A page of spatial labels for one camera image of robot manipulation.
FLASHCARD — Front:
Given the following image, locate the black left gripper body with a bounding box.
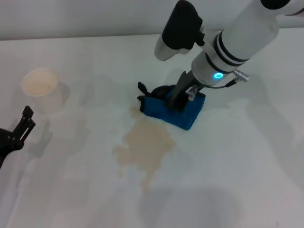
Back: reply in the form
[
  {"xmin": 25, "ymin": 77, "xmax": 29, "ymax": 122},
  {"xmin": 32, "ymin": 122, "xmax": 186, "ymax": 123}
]
[{"xmin": 0, "ymin": 128, "xmax": 23, "ymax": 169}]

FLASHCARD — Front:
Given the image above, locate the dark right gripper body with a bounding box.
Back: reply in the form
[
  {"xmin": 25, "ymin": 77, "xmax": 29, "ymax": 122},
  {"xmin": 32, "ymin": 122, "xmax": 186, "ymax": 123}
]
[{"xmin": 172, "ymin": 70, "xmax": 202, "ymax": 102}]

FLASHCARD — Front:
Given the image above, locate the blue rag with black trim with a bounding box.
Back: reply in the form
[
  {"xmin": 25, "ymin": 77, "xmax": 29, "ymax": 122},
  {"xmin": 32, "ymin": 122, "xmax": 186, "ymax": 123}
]
[{"xmin": 137, "ymin": 81, "xmax": 206, "ymax": 131}]

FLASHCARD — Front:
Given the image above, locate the white paper cup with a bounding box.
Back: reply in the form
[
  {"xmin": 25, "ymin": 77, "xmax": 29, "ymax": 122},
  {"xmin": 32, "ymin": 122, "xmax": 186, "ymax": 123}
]
[{"xmin": 20, "ymin": 67, "xmax": 63, "ymax": 113}]

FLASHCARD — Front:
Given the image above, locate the brown water stain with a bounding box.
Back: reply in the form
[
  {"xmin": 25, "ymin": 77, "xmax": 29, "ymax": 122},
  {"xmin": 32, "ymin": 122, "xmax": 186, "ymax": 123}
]
[{"xmin": 112, "ymin": 106, "xmax": 177, "ymax": 193}]

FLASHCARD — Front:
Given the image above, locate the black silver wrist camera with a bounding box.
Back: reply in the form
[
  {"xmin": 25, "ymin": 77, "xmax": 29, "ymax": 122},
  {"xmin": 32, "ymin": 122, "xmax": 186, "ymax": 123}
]
[{"xmin": 154, "ymin": 0, "xmax": 205, "ymax": 61}]

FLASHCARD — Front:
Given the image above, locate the thin cable with metal connector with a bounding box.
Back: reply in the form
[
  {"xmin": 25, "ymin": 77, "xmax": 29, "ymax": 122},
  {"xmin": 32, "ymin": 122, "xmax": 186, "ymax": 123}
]
[{"xmin": 187, "ymin": 70, "xmax": 250, "ymax": 102}]

